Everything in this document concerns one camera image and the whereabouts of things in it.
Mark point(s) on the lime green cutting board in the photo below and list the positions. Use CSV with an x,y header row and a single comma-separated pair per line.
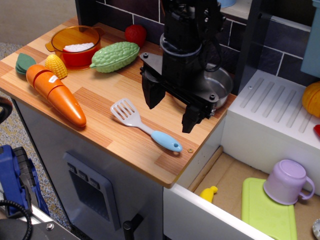
x,y
266,215

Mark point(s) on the teal cabinet side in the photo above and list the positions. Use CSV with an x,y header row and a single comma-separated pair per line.
x,y
311,60

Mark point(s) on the silver metal pan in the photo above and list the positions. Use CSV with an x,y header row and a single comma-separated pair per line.
x,y
217,85

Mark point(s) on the silver round object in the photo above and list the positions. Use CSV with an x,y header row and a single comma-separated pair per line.
x,y
316,229

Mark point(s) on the white dish rack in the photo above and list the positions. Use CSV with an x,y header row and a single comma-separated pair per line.
x,y
266,123

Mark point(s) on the light blue bowl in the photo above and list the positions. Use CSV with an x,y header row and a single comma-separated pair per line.
x,y
226,3

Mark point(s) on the purple plastic cup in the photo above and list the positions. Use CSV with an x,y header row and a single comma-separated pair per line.
x,y
287,182

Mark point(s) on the orange toy pumpkin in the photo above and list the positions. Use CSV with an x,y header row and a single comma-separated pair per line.
x,y
311,99

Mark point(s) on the blue black clamp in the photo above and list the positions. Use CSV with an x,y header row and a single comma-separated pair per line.
x,y
19,179

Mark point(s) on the grey oven door panel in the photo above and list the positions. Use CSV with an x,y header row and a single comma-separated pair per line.
x,y
94,195

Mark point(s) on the red toy strawberry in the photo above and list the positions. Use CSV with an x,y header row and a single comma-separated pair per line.
x,y
136,33

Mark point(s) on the yellow toy piece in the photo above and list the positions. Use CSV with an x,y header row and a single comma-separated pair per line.
x,y
209,193

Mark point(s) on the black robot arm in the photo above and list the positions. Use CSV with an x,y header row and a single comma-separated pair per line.
x,y
195,20

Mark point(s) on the green toy bitter gourd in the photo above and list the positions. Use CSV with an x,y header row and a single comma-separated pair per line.
x,y
114,57

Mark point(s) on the red toy piece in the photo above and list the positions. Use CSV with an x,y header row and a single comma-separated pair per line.
x,y
316,129

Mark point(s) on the white rice red bowl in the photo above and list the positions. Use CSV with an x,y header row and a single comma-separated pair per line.
x,y
79,55

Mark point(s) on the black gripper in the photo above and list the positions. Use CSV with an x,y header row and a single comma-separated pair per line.
x,y
168,72

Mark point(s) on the yellow toy corn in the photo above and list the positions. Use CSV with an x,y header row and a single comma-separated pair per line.
x,y
56,65

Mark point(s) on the orange toy carrot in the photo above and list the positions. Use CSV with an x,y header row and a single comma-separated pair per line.
x,y
48,85

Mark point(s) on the green toy leaves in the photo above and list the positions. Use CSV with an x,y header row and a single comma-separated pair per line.
x,y
23,63

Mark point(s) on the orange transparent pot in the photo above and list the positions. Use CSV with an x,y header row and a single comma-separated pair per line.
x,y
74,35

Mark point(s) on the black oven door handle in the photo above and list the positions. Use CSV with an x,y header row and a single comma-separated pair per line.
x,y
130,226

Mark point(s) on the white spatula blue handle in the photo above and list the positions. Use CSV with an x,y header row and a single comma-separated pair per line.
x,y
125,111

